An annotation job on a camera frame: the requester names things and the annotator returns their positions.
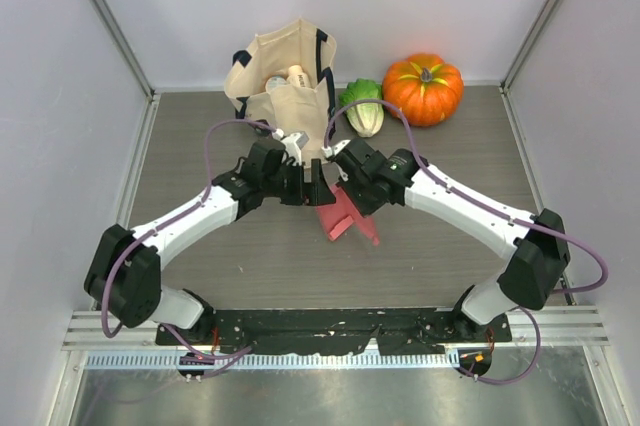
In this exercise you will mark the white round container in bag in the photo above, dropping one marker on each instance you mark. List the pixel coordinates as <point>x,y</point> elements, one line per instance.
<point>275,82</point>

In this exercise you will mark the beige bottle in bag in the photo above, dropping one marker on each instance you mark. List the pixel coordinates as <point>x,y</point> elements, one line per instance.
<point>297,77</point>

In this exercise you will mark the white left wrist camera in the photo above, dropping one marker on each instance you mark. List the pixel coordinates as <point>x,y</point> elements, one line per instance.
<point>294,144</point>

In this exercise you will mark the pink paper box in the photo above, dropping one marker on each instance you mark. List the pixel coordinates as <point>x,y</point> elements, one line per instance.
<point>338,217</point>

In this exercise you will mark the slotted cable duct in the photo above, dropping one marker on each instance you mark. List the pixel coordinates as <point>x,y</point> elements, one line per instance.
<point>182,361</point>

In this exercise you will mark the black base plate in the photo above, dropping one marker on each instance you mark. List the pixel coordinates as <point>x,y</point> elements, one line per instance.
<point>335,332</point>

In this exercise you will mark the green lettuce toy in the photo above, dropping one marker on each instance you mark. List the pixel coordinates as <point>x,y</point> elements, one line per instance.
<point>365,118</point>

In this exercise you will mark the beige canvas tote bag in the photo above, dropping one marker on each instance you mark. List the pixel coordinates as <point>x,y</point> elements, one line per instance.
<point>289,108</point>

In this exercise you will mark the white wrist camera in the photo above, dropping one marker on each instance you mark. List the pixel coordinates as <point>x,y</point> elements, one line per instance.
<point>331,151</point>
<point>294,144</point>

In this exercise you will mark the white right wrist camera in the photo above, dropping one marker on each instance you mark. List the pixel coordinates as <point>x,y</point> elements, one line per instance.
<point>331,151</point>

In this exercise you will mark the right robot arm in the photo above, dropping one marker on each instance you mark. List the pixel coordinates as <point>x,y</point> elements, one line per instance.
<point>532,246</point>

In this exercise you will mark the orange pumpkin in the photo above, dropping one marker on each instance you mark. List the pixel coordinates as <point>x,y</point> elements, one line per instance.
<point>425,88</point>

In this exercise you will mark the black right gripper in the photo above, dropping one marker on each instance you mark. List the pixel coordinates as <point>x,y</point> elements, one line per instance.
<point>366,208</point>

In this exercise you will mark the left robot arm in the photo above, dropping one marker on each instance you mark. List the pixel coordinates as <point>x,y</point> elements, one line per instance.
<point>125,273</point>

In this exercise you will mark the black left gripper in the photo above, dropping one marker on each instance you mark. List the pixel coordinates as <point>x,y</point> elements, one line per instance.
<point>308,193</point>

